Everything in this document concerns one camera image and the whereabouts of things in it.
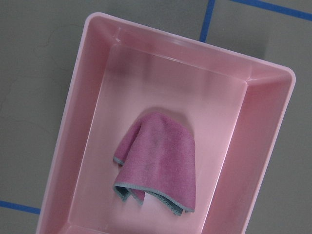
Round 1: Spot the pink plastic bin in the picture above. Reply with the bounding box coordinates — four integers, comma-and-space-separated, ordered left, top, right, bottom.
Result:
36, 13, 295, 234

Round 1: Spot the pink fleece cloth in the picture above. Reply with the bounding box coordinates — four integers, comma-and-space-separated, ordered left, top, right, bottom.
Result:
113, 112, 196, 215

